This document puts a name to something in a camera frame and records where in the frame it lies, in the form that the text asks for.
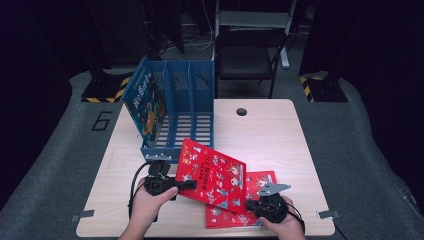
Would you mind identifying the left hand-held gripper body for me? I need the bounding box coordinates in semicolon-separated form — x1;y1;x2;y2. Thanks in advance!
143;160;183;197

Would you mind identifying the grey tape strip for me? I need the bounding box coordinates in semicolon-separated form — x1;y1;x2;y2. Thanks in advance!
69;209;96;223
315;209;341;220

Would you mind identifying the white cable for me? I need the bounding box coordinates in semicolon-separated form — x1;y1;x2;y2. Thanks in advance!
184;0;215;52

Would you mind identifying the person's left hand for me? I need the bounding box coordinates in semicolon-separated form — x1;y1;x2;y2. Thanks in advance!
131;181;179;229

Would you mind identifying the person's right hand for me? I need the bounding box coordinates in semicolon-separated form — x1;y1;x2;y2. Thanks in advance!
259;196;306;240

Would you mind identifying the hand-held gripper black cable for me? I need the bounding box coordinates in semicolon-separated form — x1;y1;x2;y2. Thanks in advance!
128;162;158;223
283;201;307;234

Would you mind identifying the black folding chair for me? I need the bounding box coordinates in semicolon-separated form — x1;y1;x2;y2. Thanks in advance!
214;28;289;99

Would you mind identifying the blue plastic file rack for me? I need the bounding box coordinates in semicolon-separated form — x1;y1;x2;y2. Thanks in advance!
139;59;215;164

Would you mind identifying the right hand-held gripper black cable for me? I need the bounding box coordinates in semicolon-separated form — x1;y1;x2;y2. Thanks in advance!
283;201;307;234

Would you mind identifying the grey floor carpet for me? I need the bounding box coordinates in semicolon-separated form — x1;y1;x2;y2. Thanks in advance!
0;71;424;240

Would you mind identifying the left hand-held gripper black cable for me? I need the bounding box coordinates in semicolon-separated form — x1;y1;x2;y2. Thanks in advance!
128;162;158;223

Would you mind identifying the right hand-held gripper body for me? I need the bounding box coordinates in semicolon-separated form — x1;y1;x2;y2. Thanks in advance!
253;183;292;224

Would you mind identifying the red picture book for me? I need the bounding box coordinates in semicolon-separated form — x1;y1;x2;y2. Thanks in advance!
204;170;279;230
174;138;248;215

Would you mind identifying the black stand base striped edge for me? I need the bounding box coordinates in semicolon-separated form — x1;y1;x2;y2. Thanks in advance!
299;71;349;103
80;68;131;104

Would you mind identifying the blue cartoon picture book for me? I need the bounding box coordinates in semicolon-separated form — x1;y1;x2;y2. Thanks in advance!
122;54;168;149

